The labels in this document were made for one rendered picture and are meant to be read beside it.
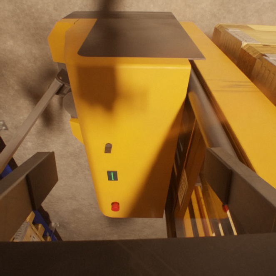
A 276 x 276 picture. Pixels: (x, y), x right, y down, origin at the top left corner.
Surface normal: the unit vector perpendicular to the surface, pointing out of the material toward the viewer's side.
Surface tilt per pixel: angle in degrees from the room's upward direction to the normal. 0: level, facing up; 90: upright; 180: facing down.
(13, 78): 0
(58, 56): 22
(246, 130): 90
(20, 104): 0
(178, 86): 0
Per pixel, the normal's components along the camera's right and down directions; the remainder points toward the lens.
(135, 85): -0.01, 0.65
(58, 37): -0.38, 0.60
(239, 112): 0.01, -0.76
